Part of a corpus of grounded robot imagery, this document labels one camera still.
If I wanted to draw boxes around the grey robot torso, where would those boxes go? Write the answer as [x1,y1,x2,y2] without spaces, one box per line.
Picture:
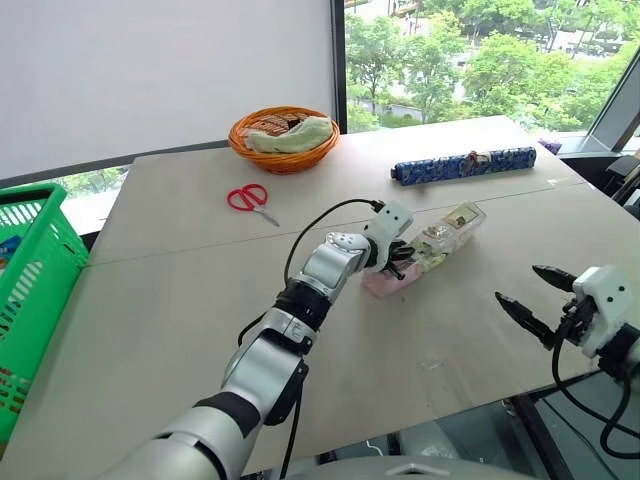
[293,452,507,480]

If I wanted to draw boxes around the brown striped snack pack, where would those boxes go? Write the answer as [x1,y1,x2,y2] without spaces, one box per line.
[258,113,302,137]

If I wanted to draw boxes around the green plastic basket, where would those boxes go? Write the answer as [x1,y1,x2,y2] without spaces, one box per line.
[0,182,91,447]

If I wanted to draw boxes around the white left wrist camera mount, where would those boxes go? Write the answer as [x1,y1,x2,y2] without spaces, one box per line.
[361,199,416,274]

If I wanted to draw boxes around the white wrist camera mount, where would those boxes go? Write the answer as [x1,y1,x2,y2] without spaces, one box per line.
[572,265,634,359]
[361,199,416,274]

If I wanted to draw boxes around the red handled scissors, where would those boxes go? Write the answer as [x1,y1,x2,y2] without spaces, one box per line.
[226,183,282,228]

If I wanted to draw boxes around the green trees outside window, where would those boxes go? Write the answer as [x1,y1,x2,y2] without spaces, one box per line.
[344,0,640,135]

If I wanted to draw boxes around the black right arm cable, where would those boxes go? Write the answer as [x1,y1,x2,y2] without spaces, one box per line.
[551,319,640,480]

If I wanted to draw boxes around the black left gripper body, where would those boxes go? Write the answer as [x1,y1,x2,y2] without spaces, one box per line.
[382,238,413,274]

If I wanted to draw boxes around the white roller blind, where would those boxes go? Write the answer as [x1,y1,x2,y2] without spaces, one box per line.
[0,0,336,182]

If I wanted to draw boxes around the clear plastic box with trinkets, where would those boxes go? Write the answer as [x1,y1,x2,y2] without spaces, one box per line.
[362,201,488,299]

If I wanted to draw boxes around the orange wicker basket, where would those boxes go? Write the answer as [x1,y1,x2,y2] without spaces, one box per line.
[228,105,343,176]

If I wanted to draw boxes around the dark furniture beside table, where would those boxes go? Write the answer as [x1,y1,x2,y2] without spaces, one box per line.
[558,148,640,222]

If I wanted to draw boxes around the pale green towel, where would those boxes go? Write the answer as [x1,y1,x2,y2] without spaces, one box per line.
[245,115,336,155]

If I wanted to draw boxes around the blue patterned rolled pouch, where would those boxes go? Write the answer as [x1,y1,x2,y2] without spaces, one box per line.
[389,145,538,188]

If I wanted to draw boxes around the slanted dark window frame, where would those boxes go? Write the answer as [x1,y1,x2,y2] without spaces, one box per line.
[583,43,640,152]

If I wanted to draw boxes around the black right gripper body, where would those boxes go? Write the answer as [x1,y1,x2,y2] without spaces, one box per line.
[559,294,597,347]

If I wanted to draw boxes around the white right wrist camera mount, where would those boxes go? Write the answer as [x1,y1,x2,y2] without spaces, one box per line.
[572,265,634,359]

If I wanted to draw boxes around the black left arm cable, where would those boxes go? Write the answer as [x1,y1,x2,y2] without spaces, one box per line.
[237,198,387,480]

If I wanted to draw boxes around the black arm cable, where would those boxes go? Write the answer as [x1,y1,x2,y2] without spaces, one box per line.
[551,319,640,480]
[237,198,387,480]

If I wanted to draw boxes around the blue card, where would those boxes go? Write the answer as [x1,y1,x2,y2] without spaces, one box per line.
[0,234,24,274]

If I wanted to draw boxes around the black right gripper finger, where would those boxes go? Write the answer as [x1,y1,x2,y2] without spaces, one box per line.
[494,291,557,350]
[532,264,577,295]

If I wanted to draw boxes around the black window post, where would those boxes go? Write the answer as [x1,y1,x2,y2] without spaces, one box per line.
[331,0,349,136]

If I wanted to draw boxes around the black table frame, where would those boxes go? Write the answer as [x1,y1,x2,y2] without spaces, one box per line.
[502,387,569,480]

